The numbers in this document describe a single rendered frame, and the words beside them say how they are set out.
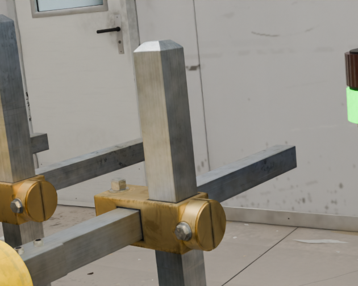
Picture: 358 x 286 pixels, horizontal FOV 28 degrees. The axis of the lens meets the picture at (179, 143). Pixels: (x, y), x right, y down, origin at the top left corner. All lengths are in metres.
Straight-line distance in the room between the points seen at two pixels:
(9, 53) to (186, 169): 0.28
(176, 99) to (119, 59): 3.39
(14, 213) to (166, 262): 0.23
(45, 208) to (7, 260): 0.28
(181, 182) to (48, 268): 0.15
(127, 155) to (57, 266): 0.44
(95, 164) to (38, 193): 0.18
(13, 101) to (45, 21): 3.54
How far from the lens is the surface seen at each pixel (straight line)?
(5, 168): 0.87
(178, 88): 0.68
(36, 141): 1.27
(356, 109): 0.50
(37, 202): 0.86
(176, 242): 0.69
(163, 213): 0.69
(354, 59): 0.50
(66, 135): 4.42
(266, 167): 0.90
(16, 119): 0.87
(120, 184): 0.75
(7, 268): 0.59
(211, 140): 3.81
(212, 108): 3.77
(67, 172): 0.98
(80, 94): 4.28
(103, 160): 1.02
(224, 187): 0.82
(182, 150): 0.69
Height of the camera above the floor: 1.15
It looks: 11 degrees down
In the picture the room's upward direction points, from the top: 6 degrees counter-clockwise
